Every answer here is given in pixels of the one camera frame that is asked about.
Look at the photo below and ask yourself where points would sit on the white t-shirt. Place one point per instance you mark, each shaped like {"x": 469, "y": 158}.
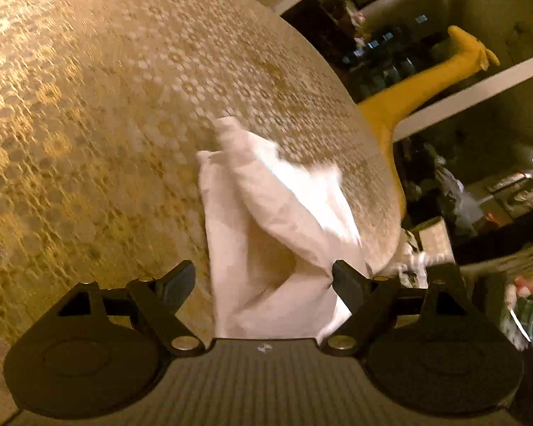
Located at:
{"x": 274, "y": 230}

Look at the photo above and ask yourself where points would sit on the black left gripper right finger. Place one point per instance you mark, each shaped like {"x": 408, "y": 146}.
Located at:
{"x": 371, "y": 303}

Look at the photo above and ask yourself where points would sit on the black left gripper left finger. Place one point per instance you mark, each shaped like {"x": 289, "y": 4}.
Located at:
{"x": 158, "y": 300}

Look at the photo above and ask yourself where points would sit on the gold lace tablecloth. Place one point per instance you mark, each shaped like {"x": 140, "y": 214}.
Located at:
{"x": 104, "y": 105}

